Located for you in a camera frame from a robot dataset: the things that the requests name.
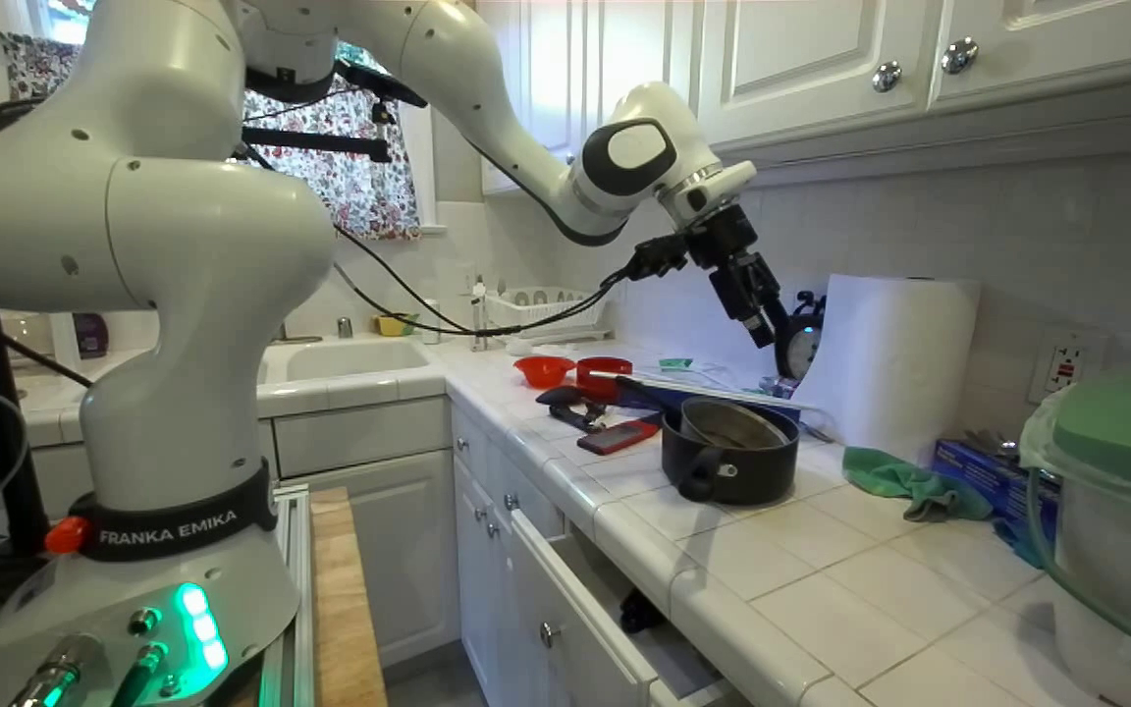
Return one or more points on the white upper cabinet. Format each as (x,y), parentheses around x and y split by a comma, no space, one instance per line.
(821,69)

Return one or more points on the sink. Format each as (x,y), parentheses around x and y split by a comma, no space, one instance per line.
(345,358)

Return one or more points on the tap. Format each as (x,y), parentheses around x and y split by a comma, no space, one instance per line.
(345,327)

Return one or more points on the purple bottle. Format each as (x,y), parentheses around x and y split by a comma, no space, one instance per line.
(90,336)

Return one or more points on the paper towel roll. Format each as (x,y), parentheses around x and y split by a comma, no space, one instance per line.
(889,363)

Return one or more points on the upper cabinet door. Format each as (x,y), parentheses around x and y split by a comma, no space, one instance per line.
(546,69)
(1076,39)
(811,59)

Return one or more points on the red flat case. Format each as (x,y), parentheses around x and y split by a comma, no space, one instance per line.
(619,435)

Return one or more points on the floral curtain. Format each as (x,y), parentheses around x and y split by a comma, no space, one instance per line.
(359,177)

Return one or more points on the white lower cabinet door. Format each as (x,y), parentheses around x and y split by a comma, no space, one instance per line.
(477,579)
(399,560)

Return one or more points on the white soap dispenser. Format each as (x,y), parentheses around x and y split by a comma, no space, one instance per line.
(479,319)

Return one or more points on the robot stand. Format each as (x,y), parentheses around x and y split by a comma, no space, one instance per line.
(340,599)

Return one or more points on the camera on mount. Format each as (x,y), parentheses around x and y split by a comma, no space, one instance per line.
(330,137)

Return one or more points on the black round clock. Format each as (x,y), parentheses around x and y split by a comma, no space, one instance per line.
(803,344)

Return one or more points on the white cup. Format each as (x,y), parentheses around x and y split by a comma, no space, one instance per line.
(430,322)

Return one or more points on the clear container with green lid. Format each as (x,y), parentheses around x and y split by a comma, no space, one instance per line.
(1125,511)

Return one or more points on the black stapler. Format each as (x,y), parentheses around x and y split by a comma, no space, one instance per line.
(570,403)

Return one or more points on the red cup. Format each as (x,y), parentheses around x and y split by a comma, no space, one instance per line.
(603,375)

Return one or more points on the drawer knob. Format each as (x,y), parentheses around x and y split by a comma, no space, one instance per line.
(549,634)

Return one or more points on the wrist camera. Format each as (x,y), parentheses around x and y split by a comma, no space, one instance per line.
(662,255)

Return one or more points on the green cloth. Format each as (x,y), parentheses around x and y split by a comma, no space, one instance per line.
(904,481)

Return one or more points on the blue cardboard box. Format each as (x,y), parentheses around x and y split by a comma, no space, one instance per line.
(993,481)

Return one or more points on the white dish rack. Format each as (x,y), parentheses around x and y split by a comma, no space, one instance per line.
(541,306)

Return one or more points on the silver cabinet knob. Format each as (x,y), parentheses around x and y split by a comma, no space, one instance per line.
(887,77)
(959,55)

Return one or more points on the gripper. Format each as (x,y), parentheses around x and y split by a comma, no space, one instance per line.
(723,241)

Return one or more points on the wall socket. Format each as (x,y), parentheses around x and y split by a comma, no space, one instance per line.
(1066,365)

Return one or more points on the yellow sponge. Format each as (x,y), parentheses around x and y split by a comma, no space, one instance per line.
(393,325)

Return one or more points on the long blue box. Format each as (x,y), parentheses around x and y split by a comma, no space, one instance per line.
(649,395)

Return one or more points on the black pot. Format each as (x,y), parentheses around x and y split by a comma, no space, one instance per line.
(732,471)

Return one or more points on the orange-red plastic bowl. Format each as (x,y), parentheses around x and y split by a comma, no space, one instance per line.
(543,371)

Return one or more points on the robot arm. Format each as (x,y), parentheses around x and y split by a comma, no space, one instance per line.
(183,255)

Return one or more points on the white drawer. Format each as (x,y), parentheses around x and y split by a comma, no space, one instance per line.
(575,609)

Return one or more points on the grey pan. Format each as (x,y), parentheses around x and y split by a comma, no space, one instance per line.
(727,424)

